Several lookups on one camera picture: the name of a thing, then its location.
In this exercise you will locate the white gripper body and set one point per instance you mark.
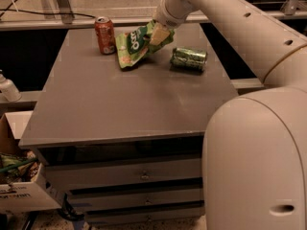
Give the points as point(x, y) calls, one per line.
point(167, 17)

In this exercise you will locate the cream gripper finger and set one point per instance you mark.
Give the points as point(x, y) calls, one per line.
point(161, 34)

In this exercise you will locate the green rice chip bag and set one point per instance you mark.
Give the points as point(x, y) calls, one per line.
point(134, 46)

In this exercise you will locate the orange coke can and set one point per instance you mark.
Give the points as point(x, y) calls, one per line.
point(105, 35)

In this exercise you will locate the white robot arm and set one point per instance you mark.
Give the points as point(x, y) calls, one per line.
point(254, 156)

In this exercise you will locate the green soda can lying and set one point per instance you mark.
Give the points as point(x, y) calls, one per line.
point(187, 58)

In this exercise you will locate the grey drawer cabinet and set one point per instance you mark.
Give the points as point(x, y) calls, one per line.
point(92, 111)

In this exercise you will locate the white plastic bottle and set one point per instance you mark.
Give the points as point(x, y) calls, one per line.
point(8, 89)

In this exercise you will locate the top grey drawer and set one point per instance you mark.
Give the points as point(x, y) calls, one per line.
point(96, 175)

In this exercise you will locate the grey drawer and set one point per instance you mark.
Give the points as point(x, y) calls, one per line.
point(96, 175)
point(135, 198)
point(131, 217)

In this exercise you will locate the bottom grey drawer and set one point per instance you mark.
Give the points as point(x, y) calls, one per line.
point(131, 217)

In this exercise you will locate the middle grey drawer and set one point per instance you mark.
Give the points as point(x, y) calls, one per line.
point(135, 198)

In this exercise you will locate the white cardboard box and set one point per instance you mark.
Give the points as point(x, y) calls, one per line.
point(23, 186)

